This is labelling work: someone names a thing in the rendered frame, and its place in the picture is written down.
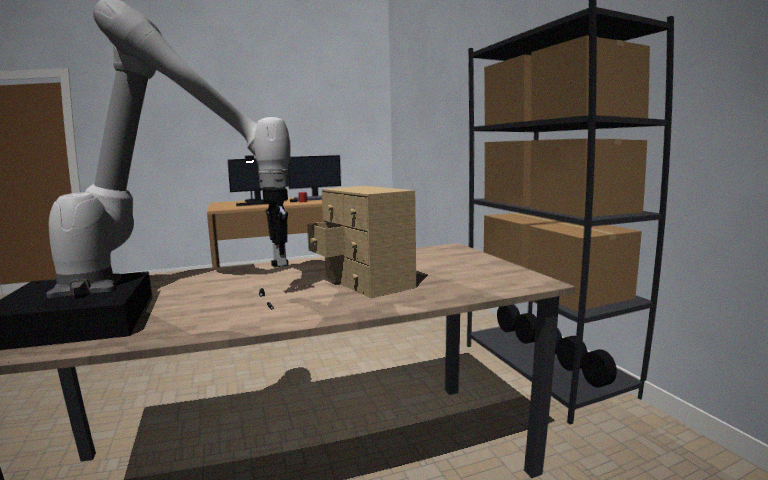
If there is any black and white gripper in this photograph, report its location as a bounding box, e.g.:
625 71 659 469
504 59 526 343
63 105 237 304
263 188 288 266

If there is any small wooden chest of drawers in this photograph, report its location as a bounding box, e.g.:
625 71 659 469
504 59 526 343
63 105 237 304
322 186 416 298

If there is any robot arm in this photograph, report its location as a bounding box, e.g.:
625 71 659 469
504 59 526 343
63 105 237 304
46 0 291 298

